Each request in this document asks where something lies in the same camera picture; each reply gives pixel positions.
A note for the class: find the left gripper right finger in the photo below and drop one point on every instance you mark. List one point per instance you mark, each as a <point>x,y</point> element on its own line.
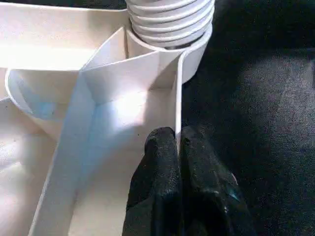
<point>209,194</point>

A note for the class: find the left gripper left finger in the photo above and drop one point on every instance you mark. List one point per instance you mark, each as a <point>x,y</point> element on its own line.
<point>157,186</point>

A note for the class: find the white plastic table top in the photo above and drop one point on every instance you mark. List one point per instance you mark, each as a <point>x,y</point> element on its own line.
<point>73,110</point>

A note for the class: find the white plastic table leg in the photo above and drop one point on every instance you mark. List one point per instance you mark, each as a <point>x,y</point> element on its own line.
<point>169,22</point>

